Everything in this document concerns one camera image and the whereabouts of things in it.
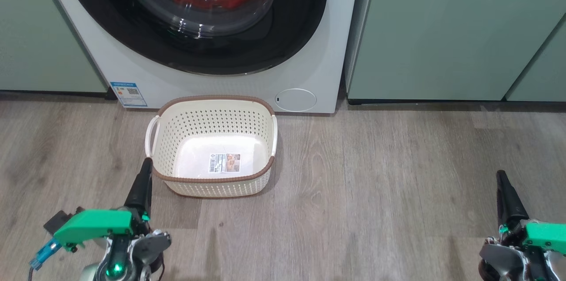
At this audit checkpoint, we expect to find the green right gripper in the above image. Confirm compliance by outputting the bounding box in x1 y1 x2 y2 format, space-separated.
479 170 566 281

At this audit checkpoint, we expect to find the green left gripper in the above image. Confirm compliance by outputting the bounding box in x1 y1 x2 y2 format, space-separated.
53 157 172 273

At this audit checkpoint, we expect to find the round washing machine door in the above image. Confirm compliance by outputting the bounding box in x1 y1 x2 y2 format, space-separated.
59 0 329 76

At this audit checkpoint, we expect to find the white printed label sticker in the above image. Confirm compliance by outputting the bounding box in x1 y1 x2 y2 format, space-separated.
209 153 241 174

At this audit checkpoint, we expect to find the cream perforated laundry basket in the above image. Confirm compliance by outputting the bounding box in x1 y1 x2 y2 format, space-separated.
145 95 278 198

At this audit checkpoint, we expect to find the white washing machine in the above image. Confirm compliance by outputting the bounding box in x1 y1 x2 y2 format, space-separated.
39 0 362 115

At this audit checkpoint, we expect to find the blue energy label sticker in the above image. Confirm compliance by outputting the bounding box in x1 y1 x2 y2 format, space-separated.
110 81 148 108

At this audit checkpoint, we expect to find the round white filter cover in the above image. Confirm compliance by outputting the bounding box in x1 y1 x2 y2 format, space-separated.
275 88 317 112

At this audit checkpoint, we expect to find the pale green cabinet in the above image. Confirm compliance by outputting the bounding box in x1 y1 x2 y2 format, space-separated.
345 0 566 102
0 0 109 94

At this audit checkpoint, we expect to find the blue cable connector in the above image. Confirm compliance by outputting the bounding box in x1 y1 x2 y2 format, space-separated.
29 238 63 271

